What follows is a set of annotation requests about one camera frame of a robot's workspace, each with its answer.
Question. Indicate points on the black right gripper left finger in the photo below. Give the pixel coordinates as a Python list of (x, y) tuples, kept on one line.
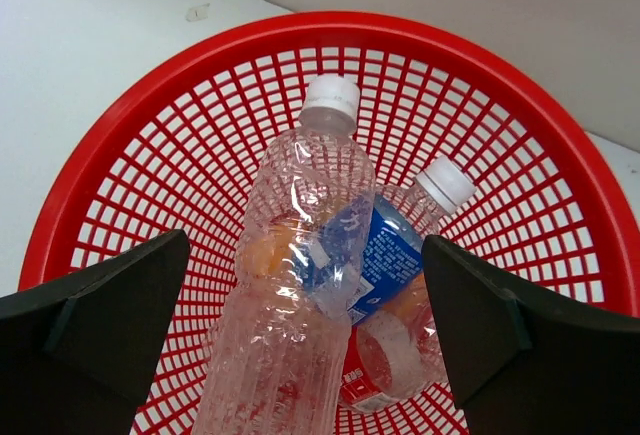
[(79, 353)]

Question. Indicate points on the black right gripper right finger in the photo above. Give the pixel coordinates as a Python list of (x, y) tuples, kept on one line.
[(522, 359)]

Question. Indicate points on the clear bottle red label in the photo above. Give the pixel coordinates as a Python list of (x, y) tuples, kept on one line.
[(391, 359)]

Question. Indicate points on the clear bottle blue label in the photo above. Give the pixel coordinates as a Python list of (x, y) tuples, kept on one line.
[(401, 219)]

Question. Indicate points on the clear unlabelled plastic bottle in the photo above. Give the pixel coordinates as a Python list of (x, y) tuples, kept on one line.
[(276, 356)]

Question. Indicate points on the red mesh plastic bin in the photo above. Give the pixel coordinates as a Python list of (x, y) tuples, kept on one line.
[(180, 149)]

